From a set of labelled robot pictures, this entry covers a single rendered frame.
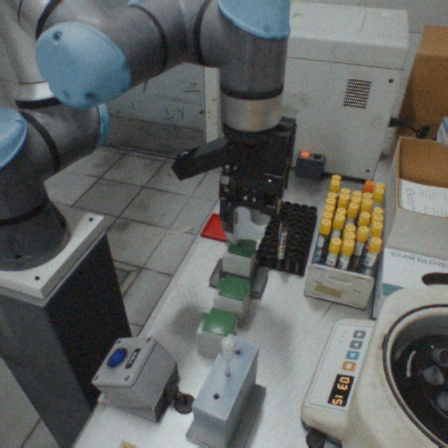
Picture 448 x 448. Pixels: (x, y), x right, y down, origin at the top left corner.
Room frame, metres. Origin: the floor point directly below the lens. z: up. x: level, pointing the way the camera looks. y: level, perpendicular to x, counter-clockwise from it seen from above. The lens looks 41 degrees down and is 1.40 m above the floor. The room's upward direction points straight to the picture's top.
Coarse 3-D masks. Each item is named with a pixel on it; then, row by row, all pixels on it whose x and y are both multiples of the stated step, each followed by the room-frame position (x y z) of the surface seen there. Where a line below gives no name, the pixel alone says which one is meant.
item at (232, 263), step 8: (256, 248) 0.49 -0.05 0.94; (224, 256) 0.47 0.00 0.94; (232, 256) 0.46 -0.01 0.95; (240, 256) 0.46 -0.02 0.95; (224, 264) 0.47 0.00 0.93; (232, 264) 0.46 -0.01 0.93; (240, 264) 0.46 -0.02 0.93; (248, 264) 0.45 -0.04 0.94; (232, 272) 0.46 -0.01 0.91; (240, 272) 0.46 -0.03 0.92; (248, 272) 0.45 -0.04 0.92
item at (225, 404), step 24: (216, 360) 0.26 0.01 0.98; (240, 360) 0.26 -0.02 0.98; (216, 384) 0.23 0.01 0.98; (240, 384) 0.23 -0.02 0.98; (192, 408) 0.21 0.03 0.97; (216, 408) 0.20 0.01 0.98; (240, 408) 0.23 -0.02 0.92; (192, 432) 0.22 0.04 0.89; (216, 432) 0.20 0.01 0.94; (240, 432) 0.22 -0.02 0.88
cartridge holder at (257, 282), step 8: (216, 264) 0.50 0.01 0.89; (256, 264) 0.48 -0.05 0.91; (216, 272) 0.48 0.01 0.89; (224, 272) 0.46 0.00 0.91; (256, 272) 0.48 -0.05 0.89; (264, 272) 0.48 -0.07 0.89; (208, 280) 0.47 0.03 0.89; (216, 280) 0.46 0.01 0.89; (256, 280) 0.46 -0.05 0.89; (264, 280) 0.46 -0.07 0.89; (256, 288) 0.45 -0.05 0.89
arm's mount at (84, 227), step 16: (64, 208) 0.64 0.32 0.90; (80, 224) 0.60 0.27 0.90; (96, 224) 0.60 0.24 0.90; (80, 240) 0.55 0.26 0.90; (64, 256) 0.51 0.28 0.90; (0, 272) 0.47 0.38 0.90; (16, 272) 0.47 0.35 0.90; (32, 272) 0.47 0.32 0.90; (48, 272) 0.47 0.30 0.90; (64, 272) 0.49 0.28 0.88; (16, 288) 0.45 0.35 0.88; (32, 288) 0.44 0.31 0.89; (48, 288) 0.45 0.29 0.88
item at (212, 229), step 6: (210, 216) 0.64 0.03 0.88; (216, 216) 0.65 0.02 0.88; (210, 222) 0.63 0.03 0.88; (216, 222) 0.63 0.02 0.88; (204, 228) 0.60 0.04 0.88; (210, 228) 0.61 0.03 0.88; (216, 228) 0.61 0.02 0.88; (204, 234) 0.59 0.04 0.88; (210, 234) 0.59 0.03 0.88; (216, 234) 0.59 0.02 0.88; (222, 234) 0.59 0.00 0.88; (222, 240) 0.58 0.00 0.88
